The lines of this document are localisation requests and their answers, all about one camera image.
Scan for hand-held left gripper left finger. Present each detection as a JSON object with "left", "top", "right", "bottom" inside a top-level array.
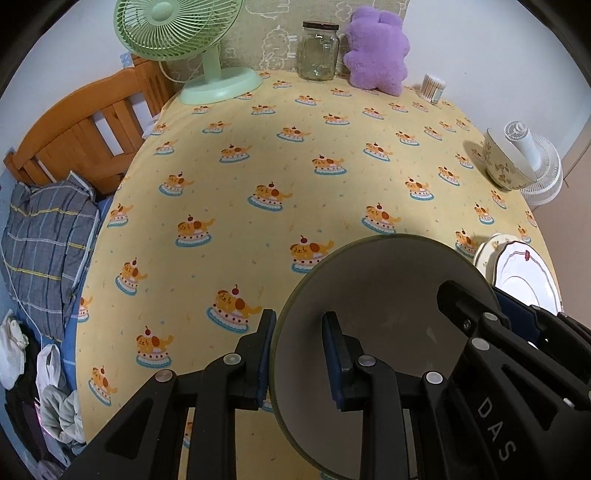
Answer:
[{"left": 60, "top": 308, "right": 278, "bottom": 480}]

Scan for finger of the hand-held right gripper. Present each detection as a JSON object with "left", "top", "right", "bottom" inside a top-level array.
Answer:
[
  {"left": 494, "top": 288, "right": 591, "bottom": 393},
  {"left": 436, "top": 281, "right": 532, "bottom": 358}
]

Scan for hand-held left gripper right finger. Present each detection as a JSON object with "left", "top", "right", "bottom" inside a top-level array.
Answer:
[{"left": 322, "top": 311, "right": 458, "bottom": 480}]

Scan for white red-rimmed plate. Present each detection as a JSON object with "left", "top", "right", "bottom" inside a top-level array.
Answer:
[{"left": 488, "top": 240, "right": 564, "bottom": 317}]

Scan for white scalloped floral plate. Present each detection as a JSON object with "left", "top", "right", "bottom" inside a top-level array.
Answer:
[{"left": 473, "top": 233, "right": 522, "bottom": 282}]

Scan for beige floral bowl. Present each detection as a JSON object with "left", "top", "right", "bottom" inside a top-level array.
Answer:
[
  {"left": 482, "top": 128, "right": 536, "bottom": 192},
  {"left": 269, "top": 234, "right": 502, "bottom": 480}
]

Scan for white desk fan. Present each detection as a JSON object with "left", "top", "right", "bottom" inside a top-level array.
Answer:
[{"left": 503, "top": 121, "right": 564, "bottom": 206}]

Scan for yellow printed tablecloth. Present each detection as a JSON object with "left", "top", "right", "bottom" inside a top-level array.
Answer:
[{"left": 74, "top": 69, "right": 561, "bottom": 480}]

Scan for pile of clothes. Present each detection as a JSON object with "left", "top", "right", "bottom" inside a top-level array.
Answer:
[{"left": 0, "top": 309, "right": 88, "bottom": 462}]

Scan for cotton swab container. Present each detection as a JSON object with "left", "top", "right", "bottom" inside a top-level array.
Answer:
[{"left": 420, "top": 73, "right": 448, "bottom": 104}]

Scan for grey plaid pillow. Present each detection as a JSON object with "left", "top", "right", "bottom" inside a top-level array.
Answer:
[{"left": 0, "top": 171, "right": 102, "bottom": 342}]

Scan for purple plush toy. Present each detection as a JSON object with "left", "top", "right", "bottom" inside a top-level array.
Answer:
[{"left": 342, "top": 6, "right": 411, "bottom": 97}]

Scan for wooden bed headboard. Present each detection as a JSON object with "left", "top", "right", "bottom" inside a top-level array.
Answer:
[{"left": 4, "top": 54, "right": 176, "bottom": 195}]

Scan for clear glass jar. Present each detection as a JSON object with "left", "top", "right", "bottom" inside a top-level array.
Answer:
[{"left": 298, "top": 21, "right": 341, "bottom": 83}]

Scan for green desk fan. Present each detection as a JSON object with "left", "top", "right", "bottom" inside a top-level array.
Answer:
[{"left": 114, "top": 0, "right": 264, "bottom": 106}]

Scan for green printed wall cloth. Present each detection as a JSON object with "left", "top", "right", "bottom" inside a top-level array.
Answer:
[{"left": 217, "top": 0, "right": 411, "bottom": 77}]

